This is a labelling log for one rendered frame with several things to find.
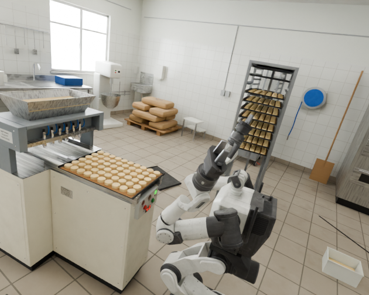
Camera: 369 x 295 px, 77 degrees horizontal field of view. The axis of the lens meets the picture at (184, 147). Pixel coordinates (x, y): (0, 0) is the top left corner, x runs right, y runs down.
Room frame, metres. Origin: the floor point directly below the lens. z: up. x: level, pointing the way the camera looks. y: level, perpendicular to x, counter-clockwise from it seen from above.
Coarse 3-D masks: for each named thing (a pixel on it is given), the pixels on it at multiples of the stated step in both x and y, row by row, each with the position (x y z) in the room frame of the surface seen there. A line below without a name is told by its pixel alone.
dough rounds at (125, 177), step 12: (96, 156) 1.60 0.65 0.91; (108, 156) 1.64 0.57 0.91; (72, 168) 1.35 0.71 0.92; (84, 168) 1.38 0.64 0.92; (96, 168) 1.40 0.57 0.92; (108, 168) 1.43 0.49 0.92; (120, 168) 1.46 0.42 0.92; (132, 168) 1.50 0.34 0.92; (144, 168) 1.53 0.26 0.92; (96, 180) 1.28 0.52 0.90; (108, 180) 1.28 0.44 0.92; (120, 180) 1.30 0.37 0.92; (132, 180) 1.33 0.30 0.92; (144, 180) 1.37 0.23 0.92; (120, 192) 1.20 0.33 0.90; (132, 192) 1.19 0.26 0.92
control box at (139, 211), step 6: (156, 186) 1.45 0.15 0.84; (150, 192) 1.36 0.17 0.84; (156, 192) 1.44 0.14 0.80; (144, 198) 1.28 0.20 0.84; (150, 198) 1.35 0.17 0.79; (138, 204) 1.23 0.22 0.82; (144, 204) 1.29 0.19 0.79; (150, 204) 1.36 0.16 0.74; (138, 210) 1.23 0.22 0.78; (144, 210) 1.29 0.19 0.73; (138, 216) 1.23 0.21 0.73
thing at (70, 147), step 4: (56, 140) 1.80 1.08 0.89; (56, 144) 1.80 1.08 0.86; (60, 144) 1.79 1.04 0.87; (64, 144) 1.77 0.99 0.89; (68, 144) 1.76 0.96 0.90; (72, 144) 1.77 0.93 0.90; (64, 148) 1.77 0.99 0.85; (68, 148) 1.76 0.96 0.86; (72, 148) 1.74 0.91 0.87; (76, 148) 1.73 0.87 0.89; (80, 148) 1.72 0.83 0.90; (84, 148) 1.73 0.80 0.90; (76, 152) 1.73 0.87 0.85; (80, 152) 1.71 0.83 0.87; (84, 152) 1.70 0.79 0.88; (88, 152) 1.68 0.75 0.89; (92, 152) 1.68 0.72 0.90; (160, 180) 1.47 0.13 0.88
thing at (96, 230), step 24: (72, 192) 1.35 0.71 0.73; (96, 192) 1.28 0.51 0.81; (144, 192) 1.34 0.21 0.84; (72, 216) 1.35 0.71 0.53; (96, 216) 1.28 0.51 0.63; (120, 216) 1.21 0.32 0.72; (144, 216) 1.37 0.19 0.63; (72, 240) 1.35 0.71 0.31; (96, 240) 1.28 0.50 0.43; (120, 240) 1.21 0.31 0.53; (144, 240) 1.42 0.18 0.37; (72, 264) 1.39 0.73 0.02; (96, 264) 1.27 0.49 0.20; (120, 264) 1.20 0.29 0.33; (120, 288) 1.20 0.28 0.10
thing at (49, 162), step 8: (24, 152) 1.52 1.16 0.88; (32, 152) 1.50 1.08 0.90; (48, 160) 1.44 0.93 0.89; (56, 160) 1.45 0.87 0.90; (56, 168) 1.41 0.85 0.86; (72, 176) 1.37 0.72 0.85; (96, 184) 1.30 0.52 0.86; (112, 192) 1.25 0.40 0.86; (128, 200) 1.21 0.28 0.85; (136, 200) 1.19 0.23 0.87
